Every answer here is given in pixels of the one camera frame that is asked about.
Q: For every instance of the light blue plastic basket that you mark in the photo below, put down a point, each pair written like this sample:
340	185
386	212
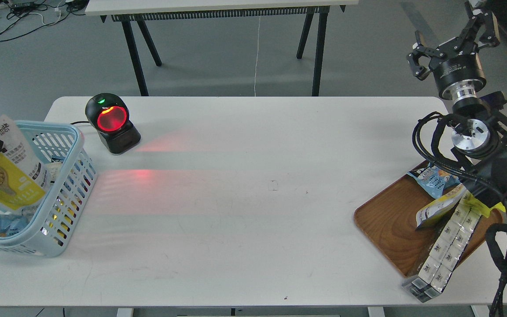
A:
72	177

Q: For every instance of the black leg background table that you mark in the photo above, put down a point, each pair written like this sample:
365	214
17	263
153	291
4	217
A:
141	11

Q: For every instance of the blue snack bag in basket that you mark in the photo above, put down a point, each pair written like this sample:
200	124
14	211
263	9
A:
12	224

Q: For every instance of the yellow cartoon snack pack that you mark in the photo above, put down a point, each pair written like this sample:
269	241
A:
480	207

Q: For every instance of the silver white cracker box pack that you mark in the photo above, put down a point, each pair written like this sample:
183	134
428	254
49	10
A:
435	265

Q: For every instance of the yellow white snack pouch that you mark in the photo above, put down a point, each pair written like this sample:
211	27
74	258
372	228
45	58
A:
434	211
24	178

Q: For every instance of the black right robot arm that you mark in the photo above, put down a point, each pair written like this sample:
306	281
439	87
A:
471	141

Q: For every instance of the black barcode scanner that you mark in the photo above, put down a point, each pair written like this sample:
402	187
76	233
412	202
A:
109	115

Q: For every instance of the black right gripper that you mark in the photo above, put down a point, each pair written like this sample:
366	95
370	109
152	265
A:
461	65

